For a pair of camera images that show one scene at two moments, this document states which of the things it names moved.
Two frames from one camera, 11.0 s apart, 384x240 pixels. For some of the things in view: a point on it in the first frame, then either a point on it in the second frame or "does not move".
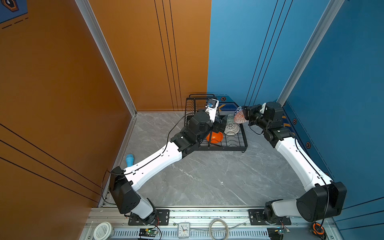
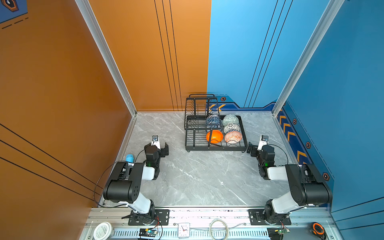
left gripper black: (221, 126) to (164, 151)
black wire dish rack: (225, 135) does not move
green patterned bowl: (230, 119) does not move
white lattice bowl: (231, 129) does not move
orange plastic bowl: (215, 138) does not move
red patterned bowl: (239, 117) to (233, 137)
